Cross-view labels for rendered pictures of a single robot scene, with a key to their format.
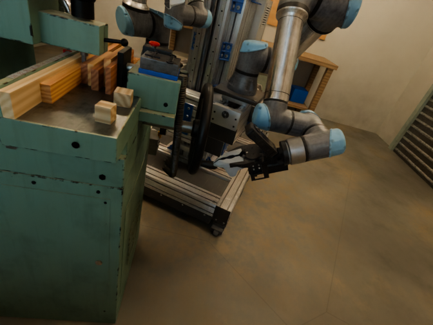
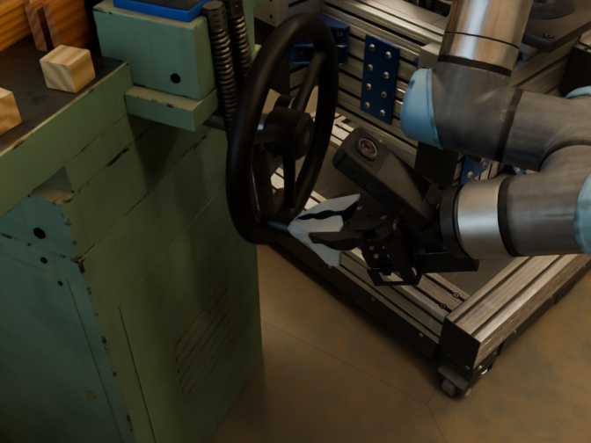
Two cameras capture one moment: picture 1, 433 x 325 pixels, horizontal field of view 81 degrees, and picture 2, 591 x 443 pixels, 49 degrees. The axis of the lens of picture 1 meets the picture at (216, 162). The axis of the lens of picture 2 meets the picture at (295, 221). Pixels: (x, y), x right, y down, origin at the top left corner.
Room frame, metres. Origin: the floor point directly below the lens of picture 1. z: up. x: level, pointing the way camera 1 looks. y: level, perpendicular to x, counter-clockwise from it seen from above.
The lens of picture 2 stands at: (0.18, -0.32, 1.26)
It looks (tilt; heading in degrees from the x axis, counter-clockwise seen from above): 41 degrees down; 36
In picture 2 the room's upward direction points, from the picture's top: straight up
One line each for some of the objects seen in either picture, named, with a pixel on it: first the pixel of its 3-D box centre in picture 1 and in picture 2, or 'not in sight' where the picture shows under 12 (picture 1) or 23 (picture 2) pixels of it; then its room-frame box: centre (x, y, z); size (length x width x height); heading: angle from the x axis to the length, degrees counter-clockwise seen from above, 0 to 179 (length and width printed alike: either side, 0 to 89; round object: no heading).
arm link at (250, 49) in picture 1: (252, 55); not in sight; (1.28, -0.03, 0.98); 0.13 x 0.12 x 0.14; 101
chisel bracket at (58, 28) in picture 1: (75, 35); not in sight; (0.66, 0.43, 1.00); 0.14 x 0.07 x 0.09; 101
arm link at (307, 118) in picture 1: (305, 126); (571, 139); (0.77, -0.23, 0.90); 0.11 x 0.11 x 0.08; 11
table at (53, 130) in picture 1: (125, 95); (127, 51); (0.69, 0.31, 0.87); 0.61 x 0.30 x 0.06; 11
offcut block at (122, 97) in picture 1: (123, 97); (68, 68); (0.56, 0.26, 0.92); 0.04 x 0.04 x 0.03; 15
